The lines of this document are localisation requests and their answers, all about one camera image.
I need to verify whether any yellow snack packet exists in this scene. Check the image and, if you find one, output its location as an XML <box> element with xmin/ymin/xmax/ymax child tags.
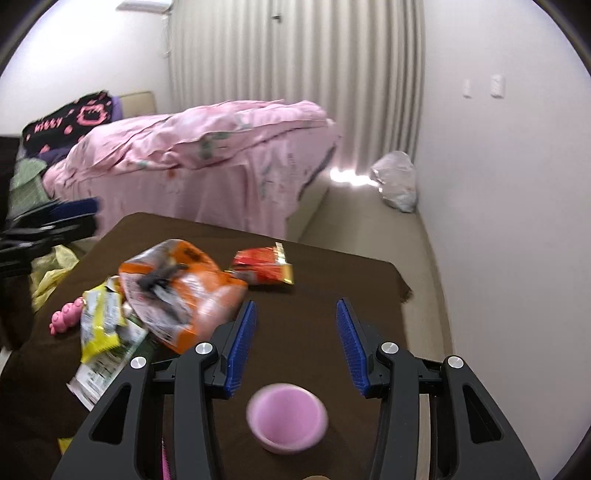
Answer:
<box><xmin>80</xmin><ymin>276</ymin><xmax>129</xmax><ymax>365</ymax></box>

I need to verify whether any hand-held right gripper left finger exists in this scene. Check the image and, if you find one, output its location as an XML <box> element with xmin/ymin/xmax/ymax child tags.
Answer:
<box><xmin>51</xmin><ymin>299</ymin><xmax>258</xmax><ymax>480</ymax></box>

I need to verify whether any pink floral duvet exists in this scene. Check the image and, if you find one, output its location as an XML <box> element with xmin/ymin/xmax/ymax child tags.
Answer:
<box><xmin>68</xmin><ymin>99</ymin><xmax>337</xmax><ymax>175</ymax></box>

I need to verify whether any purple pillow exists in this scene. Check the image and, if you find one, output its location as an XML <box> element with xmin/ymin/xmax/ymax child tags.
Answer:
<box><xmin>37</xmin><ymin>95</ymin><xmax>126</xmax><ymax>163</ymax></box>

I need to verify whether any pink cup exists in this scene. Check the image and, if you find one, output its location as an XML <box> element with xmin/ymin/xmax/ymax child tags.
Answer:
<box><xmin>246</xmin><ymin>383</ymin><xmax>330</xmax><ymax>456</ymax></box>

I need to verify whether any red snack wrapper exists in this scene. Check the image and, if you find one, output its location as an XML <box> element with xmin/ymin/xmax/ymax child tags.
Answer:
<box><xmin>229</xmin><ymin>242</ymin><xmax>295</xmax><ymax>288</ymax></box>

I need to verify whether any green checkered cloth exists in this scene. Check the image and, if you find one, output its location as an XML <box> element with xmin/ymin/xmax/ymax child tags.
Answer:
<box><xmin>8</xmin><ymin>157</ymin><xmax>52</xmax><ymax>205</ymax></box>

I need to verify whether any dark brown table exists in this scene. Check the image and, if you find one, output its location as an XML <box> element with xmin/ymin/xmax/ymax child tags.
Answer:
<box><xmin>0</xmin><ymin>212</ymin><xmax>413</xmax><ymax>480</ymax></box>

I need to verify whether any bed with pink floral sheet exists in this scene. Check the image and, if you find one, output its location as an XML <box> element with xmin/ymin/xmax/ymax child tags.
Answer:
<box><xmin>41</xmin><ymin>99</ymin><xmax>343</xmax><ymax>241</ymax></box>

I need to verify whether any white air conditioner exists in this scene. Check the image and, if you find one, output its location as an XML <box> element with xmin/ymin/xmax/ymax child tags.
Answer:
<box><xmin>115</xmin><ymin>0</ymin><xmax>175</xmax><ymax>13</ymax></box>

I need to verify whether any white plastic bag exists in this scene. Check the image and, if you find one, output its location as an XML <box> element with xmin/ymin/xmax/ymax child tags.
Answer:
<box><xmin>370</xmin><ymin>150</ymin><xmax>419</xmax><ymax>213</ymax></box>

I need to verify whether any orange snack packet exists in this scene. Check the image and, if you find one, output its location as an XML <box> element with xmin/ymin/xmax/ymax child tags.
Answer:
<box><xmin>118</xmin><ymin>239</ymin><xmax>249</xmax><ymax>356</ymax></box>

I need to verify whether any pink caterpillar toy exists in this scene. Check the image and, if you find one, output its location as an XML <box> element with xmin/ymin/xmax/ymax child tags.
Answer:
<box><xmin>49</xmin><ymin>298</ymin><xmax>88</xmax><ymax>337</ymax></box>

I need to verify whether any yellow plastic bin bag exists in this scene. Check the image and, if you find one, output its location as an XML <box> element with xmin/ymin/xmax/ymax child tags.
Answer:
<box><xmin>29</xmin><ymin>244</ymin><xmax>82</xmax><ymax>315</ymax></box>

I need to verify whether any black Hello Kitty pillow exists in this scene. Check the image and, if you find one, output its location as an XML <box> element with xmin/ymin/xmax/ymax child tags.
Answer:
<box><xmin>21</xmin><ymin>91</ymin><xmax>114</xmax><ymax>156</ymax></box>

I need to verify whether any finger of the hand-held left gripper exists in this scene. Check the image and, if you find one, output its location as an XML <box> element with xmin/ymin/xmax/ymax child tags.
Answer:
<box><xmin>0</xmin><ymin>216</ymin><xmax>100</xmax><ymax>252</ymax></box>
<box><xmin>9</xmin><ymin>196</ymin><xmax>103</xmax><ymax>228</ymax></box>

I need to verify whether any beige headboard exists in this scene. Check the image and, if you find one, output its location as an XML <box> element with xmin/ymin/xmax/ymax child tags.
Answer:
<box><xmin>117</xmin><ymin>91</ymin><xmax>156</xmax><ymax>122</ymax></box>

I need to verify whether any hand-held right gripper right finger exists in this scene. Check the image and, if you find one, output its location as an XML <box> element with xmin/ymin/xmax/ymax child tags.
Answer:
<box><xmin>335</xmin><ymin>298</ymin><xmax>541</xmax><ymax>480</ymax></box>

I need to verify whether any beige pleated curtain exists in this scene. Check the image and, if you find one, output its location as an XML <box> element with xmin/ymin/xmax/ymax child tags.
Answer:
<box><xmin>168</xmin><ymin>0</ymin><xmax>426</xmax><ymax>172</ymax></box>

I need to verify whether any green and white snack packet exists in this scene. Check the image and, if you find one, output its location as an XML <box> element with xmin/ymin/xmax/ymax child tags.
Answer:
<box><xmin>68</xmin><ymin>314</ymin><xmax>151</xmax><ymax>412</ymax></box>

